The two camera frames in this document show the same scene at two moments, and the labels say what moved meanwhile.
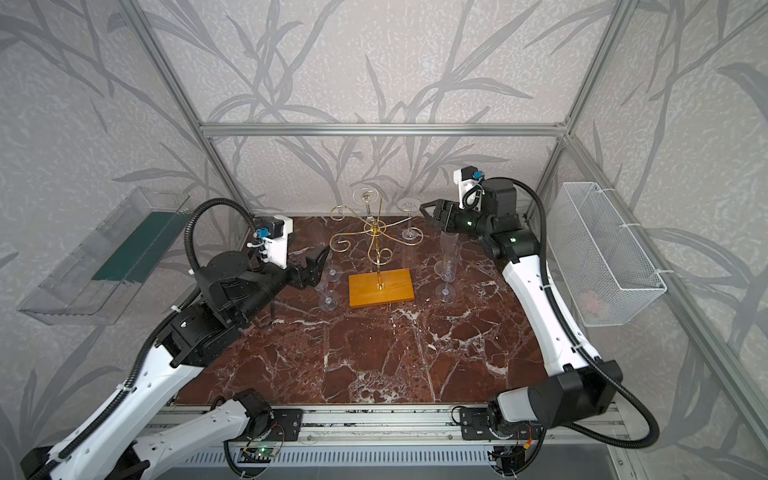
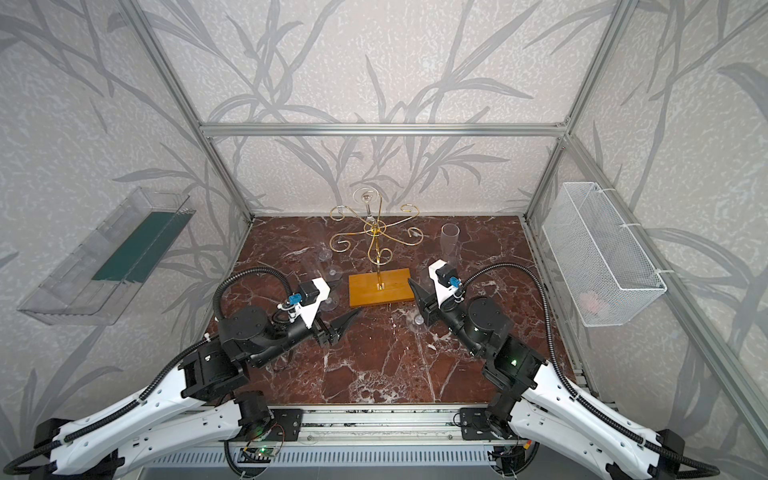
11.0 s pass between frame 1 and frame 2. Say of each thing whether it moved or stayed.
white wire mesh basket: stayed
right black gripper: moved
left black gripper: moved
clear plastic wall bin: stayed
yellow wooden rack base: stayed
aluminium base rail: stayed
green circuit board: stayed
